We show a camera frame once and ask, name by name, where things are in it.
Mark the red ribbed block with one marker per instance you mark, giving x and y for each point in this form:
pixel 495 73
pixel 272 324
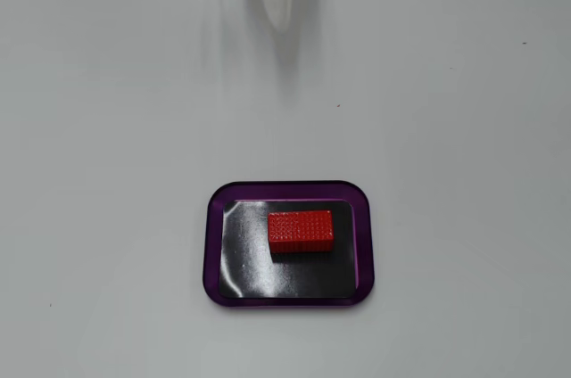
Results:
pixel 301 228

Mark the purple metal tray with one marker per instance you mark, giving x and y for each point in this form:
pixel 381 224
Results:
pixel 213 244

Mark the black mat tray liner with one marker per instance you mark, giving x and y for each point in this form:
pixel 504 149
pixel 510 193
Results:
pixel 250 262

